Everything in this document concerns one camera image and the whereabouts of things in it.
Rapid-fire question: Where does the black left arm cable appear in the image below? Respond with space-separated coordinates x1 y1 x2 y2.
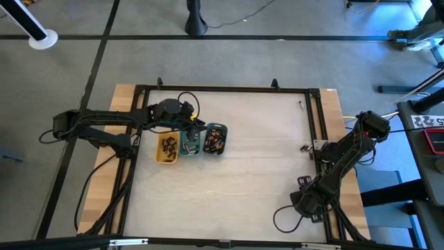
74 152 115 233

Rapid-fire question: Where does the black floor stand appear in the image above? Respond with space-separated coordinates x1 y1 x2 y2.
184 0 208 37

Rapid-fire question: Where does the red and black device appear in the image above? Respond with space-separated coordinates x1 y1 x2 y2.
422 127 444 156

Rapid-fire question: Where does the black floor stand bar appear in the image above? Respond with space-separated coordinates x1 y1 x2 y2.
377 67 444 94

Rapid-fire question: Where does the black right arm cable loop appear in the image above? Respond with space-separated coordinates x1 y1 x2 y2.
359 144 377 167

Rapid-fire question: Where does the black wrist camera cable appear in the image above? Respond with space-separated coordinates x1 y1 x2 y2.
177 90 202 121
272 203 308 234

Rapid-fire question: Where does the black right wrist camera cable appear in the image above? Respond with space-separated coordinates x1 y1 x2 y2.
272 203 308 234

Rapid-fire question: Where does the green plastic bin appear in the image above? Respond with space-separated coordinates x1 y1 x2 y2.
178 128 203 158

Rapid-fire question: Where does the black left wrist camera cable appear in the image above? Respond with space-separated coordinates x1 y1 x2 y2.
177 90 202 121

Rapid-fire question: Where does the white round stand base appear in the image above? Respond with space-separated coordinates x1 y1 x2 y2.
28 28 59 51

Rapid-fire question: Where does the yellow plastic bin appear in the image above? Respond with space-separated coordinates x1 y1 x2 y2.
153 131 180 165

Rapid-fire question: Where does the thin black floor cable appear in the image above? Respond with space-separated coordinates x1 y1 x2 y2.
207 0 278 29

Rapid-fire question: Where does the yellow floor cable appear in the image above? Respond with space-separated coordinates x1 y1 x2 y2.
343 0 381 15

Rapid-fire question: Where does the slate blue plastic bin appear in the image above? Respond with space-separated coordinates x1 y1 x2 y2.
202 122 229 156

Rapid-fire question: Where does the silver frame bracket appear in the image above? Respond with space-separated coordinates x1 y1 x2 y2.
300 242 341 250
109 238 149 247

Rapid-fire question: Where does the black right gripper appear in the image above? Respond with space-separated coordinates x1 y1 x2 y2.
289 183 336 224

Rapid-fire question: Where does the black desk leg bar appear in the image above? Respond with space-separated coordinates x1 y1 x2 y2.
360 179 427 208

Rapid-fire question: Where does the printed marker sheet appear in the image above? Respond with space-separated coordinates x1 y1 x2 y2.
411 114 444 129

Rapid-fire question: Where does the dark side desk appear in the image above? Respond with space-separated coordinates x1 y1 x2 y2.
397 100 444 250

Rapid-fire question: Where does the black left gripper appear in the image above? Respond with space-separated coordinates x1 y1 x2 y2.
148 97 208 142

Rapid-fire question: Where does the black slanted stand pole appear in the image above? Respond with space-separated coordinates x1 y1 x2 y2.
0 0 48 42

